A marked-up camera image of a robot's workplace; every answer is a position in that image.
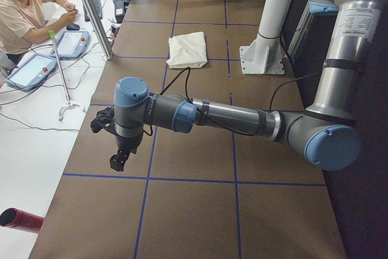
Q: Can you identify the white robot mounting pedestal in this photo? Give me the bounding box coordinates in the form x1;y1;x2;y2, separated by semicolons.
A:
239;0;292;75

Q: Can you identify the near blue teach pendant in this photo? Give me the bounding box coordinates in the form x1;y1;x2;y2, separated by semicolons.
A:
5;53;58;92

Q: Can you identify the far blue teach pendant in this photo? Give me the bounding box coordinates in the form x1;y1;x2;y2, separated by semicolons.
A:
55;30;90;60

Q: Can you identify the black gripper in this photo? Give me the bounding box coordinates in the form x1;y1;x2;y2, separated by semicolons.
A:
110;134;142;172

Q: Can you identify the black keyboard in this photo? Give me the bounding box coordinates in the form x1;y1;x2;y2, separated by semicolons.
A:
83;0;103;22

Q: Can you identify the cream long-sleeve cat shirt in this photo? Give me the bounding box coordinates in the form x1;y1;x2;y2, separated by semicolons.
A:
167;32;208;69

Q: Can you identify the person in beige shirt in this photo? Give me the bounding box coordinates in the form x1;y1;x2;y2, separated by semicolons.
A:
1;0;78;64

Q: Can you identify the blue teach pendant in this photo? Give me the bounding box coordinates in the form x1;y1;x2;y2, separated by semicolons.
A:
55;30;90;60
5;53;58;92

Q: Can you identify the black computer mouse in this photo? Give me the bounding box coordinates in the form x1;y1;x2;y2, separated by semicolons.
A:
66;23;80;31

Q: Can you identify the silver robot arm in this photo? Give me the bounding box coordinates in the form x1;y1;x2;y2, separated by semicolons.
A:
110;0;387;172

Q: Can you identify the red cylinder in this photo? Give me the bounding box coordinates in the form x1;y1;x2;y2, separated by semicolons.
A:
1;207;44;234

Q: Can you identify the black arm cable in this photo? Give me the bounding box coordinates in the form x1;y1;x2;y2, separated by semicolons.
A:
142;66;322;137

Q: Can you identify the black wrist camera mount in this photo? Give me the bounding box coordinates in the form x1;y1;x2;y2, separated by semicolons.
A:
90;106;116;135

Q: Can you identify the aluminium frame post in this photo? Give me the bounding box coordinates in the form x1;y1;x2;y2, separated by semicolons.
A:
81;0;113;60

